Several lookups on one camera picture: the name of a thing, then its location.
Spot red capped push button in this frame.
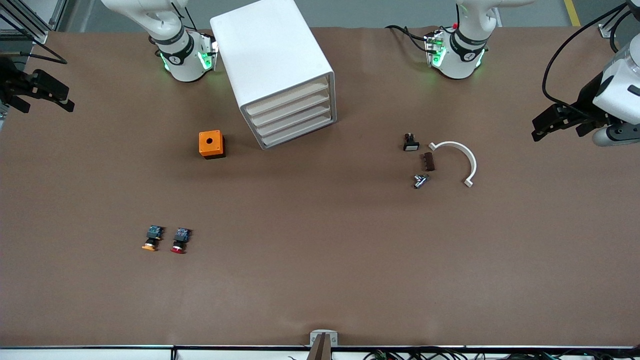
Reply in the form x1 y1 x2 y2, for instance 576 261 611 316
170 227 192 255

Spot slanted aluminium frame profile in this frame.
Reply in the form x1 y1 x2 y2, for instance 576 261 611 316
0 0 49 46
600 0 640 40

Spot thick black base cable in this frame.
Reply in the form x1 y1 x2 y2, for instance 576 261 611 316
384 24 433 53

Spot orange capped push button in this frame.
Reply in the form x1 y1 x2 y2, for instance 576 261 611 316
141 225 166 252

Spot white half ring clamp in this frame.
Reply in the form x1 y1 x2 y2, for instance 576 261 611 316
428 141 478 188

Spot white plastic drawer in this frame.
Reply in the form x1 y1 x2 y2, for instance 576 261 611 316
260 114 335 148
244 77 331 117
249 90 332 127
254 102 333 137

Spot right arm base connector plate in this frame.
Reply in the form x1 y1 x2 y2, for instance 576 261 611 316
197 31 220 72

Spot brown paper table cover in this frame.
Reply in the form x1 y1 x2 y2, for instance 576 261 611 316
0 25 640 348

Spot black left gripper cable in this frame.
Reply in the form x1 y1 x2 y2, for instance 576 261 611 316
542 2 640 116

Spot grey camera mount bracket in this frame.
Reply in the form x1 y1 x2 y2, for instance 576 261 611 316
309 329 339 347

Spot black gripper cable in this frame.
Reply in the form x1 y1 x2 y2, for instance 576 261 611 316
542 2 640 116
15 40 68 65

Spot left arm base connector plate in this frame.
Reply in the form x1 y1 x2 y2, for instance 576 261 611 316
424 30 447 68

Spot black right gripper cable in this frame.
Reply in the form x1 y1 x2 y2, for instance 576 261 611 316
15 40 68 65

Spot tangled black cables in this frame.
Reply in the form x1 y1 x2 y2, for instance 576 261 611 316
287 347 640 360

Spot thin black base cable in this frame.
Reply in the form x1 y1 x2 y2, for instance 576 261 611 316
170 2 198 33

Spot dark camera support post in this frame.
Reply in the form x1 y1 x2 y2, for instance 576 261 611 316
306 333 334 360

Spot upright aluminium frame profile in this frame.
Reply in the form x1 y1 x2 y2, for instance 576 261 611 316
47 0 68 31

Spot white black-edged table frame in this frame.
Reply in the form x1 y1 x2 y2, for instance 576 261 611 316
0 344 640 360

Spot white drawer cabinet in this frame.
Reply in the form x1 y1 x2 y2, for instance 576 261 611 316
209 0 337 151

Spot orange box with round hole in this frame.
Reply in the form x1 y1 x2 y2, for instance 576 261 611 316
198 130 226 160

